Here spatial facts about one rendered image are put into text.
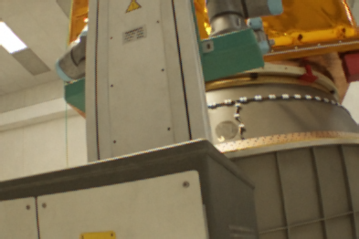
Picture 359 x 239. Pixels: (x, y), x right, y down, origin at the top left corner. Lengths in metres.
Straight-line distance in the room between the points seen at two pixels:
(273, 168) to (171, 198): 1.34
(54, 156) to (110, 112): 7.87
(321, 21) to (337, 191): 1.08
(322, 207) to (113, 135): 1.09
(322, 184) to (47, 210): 1.48
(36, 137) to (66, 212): 8.80
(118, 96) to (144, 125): 0.13
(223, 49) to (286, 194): 0.86
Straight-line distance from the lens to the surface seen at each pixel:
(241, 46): 1.13
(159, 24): 1.14
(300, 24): 2.41
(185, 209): 0.47
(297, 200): 1.79
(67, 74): 1.52
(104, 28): 1.23
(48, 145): 9.09
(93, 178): 0.54
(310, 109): 2.13
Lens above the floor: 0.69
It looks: 21 degrees up
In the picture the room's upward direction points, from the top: 7 degrees counter-clockwise
